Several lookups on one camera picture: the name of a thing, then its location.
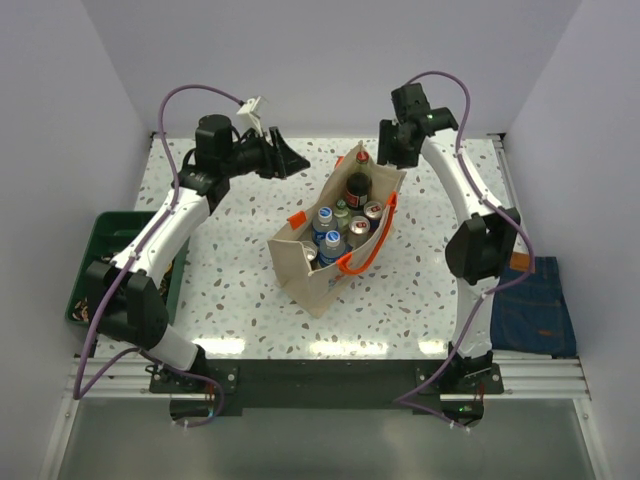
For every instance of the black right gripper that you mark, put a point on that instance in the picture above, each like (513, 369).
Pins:
(385, 152)

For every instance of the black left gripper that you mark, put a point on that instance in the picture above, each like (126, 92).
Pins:
(288, 160)

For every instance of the dark cola glass bottle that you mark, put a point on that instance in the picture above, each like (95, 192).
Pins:
(359, 182)

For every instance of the silver blue energy can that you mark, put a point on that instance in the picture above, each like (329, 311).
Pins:
(358, 231)
(373, 211)

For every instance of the blue label water bottle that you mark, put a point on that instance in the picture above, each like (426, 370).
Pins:
(331, 248)
(323, 222)

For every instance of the clear green-cap glass bottle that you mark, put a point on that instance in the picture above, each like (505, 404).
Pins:
(342, 214)

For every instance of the black gold drink can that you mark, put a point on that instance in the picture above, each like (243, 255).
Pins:
(310, 249)

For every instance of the beige canvas bag orange handles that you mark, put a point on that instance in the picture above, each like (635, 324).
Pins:
(315, 289)

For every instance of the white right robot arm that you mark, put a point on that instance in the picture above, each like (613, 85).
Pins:
(481, 247)

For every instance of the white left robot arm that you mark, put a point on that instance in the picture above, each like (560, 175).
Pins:
(123, 295)

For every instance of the green compartment tray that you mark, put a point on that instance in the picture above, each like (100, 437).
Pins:
(111, 233)

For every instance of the dark blue denim cloth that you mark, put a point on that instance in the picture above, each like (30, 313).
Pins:
(532, 316)

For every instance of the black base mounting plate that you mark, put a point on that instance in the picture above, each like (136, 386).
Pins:
(328, 384)

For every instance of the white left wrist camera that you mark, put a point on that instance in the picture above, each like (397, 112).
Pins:
(249, 114)

